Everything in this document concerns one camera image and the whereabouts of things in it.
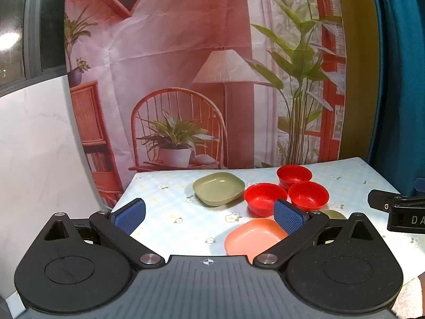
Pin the orange square plate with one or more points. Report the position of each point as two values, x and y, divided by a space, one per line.
255 237

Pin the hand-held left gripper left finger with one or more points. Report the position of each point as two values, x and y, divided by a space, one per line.
130 216

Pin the person's right forearm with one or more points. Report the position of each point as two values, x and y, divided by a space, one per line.
413 297

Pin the green square plate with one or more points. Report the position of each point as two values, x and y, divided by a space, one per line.
217 187

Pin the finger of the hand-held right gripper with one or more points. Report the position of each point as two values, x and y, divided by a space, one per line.
381 199

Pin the floral tablecloth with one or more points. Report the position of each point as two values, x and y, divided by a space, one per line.
172 199

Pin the green dish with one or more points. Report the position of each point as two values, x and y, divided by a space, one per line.
335 214

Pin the printed room backdrop cloth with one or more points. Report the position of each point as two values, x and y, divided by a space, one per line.
186 56

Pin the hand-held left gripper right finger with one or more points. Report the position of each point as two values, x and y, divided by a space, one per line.
288 216

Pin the red bowl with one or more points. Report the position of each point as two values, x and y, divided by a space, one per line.
308 194
264 197
294 174

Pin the dark window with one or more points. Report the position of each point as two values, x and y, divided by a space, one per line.
20 23

